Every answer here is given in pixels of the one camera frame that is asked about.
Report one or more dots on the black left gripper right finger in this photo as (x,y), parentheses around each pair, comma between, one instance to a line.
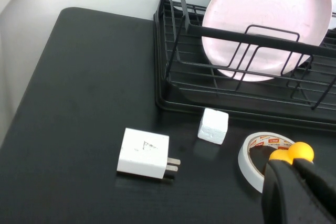
(323,190)

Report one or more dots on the white power adapter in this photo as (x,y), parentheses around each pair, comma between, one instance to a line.
(143,153)

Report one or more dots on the yellow rubber duck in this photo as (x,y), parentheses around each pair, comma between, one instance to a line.
(299,151)

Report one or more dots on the white tape roll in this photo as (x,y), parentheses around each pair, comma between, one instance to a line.
(248,166)

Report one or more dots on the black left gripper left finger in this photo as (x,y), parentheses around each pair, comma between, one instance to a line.
(283,200)

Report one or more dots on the pink plate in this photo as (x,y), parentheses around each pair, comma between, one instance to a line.
(262,3)

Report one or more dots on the white cube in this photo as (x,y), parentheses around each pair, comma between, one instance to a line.
(212,127)

